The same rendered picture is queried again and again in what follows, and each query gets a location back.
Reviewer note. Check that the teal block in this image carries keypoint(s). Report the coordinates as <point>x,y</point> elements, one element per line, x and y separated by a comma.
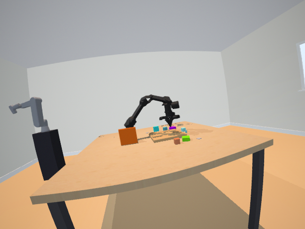
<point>156,128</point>

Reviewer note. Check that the green block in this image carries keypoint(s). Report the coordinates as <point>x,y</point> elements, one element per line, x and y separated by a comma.
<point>185,138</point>

